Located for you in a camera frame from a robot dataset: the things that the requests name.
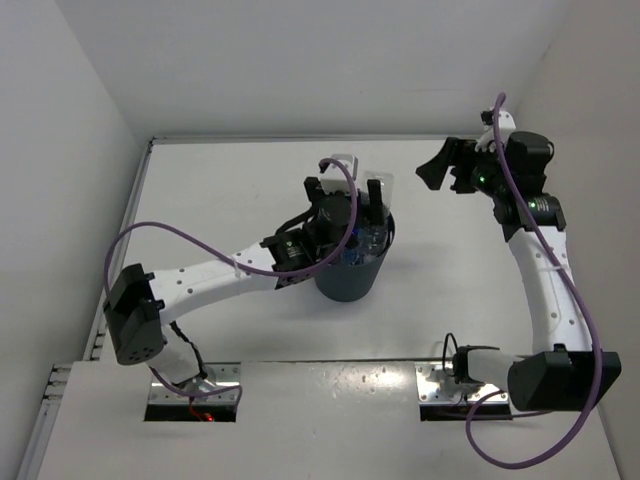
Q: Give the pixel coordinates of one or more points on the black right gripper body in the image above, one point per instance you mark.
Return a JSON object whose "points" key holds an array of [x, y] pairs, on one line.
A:
{"points": [[477, 169]]}

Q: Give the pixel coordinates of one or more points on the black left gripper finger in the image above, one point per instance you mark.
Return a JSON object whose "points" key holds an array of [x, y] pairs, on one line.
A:
{"points": [[376, 206], [313, 189]]}

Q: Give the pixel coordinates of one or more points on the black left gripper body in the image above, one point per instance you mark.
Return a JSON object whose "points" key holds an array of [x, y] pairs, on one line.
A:
{"points": [[358, 219]]}

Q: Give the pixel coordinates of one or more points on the clear unlabelled plastic bottle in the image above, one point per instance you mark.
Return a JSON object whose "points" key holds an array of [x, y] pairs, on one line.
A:
{"points": [[387, 182]]}

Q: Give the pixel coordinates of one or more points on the blue capped plastic bottle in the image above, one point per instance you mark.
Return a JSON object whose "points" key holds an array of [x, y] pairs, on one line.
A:
{"points": [[351, 257]]}

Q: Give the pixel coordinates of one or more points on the clear bottle blue label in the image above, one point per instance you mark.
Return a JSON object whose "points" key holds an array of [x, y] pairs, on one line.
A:
{"points": [[371, 240]]}

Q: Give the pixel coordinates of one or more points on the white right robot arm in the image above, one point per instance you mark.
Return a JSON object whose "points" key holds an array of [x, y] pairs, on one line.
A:
{"points": [[561, 373]]}

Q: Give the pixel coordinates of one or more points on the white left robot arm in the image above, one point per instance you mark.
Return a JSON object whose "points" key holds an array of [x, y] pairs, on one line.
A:
{"points": [[142, 308]]}

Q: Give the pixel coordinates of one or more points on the dark grey garbage bin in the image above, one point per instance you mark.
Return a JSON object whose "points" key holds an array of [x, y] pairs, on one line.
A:
{"points": [[348, 284]]}

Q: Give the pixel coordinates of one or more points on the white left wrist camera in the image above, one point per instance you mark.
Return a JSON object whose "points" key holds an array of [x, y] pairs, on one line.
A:
{"points": [[337, 172]]}

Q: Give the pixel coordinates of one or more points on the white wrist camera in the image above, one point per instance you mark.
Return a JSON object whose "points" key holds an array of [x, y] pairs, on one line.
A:
{"points": [[337, 172], [495, 120]]}

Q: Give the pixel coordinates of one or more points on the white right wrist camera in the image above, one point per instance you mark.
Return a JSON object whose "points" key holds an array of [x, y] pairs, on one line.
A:
{"points": [[495, 120]]}

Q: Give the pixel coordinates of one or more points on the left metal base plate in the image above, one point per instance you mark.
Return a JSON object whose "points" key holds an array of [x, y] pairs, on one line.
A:
{"points": [[220, 388]]}

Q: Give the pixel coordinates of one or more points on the metal base plate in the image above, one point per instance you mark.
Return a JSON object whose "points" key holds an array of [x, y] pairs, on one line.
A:
{"points": [[436, 386], [220, 388]]}

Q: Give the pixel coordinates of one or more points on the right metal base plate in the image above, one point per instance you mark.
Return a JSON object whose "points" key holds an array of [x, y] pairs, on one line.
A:
{"points": [[436, 386]]}

